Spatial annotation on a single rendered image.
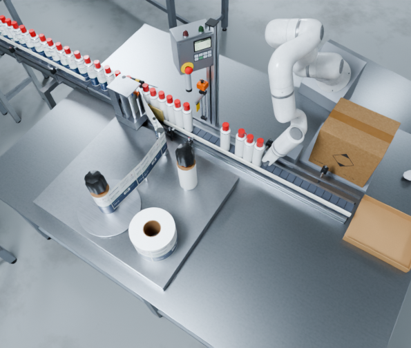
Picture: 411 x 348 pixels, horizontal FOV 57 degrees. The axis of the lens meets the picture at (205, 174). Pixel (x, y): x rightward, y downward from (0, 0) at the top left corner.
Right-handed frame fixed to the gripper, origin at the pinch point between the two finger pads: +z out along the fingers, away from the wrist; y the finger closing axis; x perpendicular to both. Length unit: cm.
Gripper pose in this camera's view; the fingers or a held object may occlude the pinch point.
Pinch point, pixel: (265, 161)
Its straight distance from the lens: 190.0
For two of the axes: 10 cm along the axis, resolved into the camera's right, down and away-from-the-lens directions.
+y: -5.4, 7.2, -4.3
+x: 8.0, 6.0, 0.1
